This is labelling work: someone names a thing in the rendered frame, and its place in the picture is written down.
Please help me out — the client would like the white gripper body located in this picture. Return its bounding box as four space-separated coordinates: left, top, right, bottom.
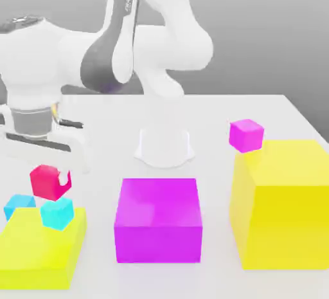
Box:
0 127 82 164

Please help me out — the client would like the small red cube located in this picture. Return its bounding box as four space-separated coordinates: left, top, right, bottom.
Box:
29 164 73 202

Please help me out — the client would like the small turquoise cube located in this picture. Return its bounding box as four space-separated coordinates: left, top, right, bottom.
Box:
40 197 75 232

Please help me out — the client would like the small sky blue cube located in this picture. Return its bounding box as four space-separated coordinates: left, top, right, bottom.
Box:
3 194 37 222

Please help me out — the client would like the small magenta cube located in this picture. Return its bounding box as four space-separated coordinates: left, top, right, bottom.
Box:
228 118 265 154

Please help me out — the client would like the large lime yellow box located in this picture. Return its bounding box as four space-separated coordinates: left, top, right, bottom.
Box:
0 206 88 291

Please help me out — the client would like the large magenta box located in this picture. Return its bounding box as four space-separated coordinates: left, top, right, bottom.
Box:
113 177 204 264

